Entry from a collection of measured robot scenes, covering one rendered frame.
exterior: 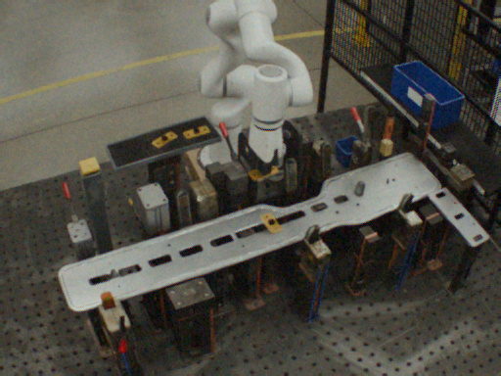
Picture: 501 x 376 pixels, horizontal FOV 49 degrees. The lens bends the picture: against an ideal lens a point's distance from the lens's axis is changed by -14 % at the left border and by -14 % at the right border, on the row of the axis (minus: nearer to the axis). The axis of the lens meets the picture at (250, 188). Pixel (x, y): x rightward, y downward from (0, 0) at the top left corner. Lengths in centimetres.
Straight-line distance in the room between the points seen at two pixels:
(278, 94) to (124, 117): 266
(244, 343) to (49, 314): 71
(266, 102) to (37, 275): 116
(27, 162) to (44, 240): 159
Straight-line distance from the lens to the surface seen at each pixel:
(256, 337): 206
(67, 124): 419
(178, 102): 424
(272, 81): 155
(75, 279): 186
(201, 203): 195
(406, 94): 254
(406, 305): 222
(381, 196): 213
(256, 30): 169
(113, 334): 167
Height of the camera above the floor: 242
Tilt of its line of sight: 43 degrees down
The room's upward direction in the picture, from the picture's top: 3 degrees clockwise
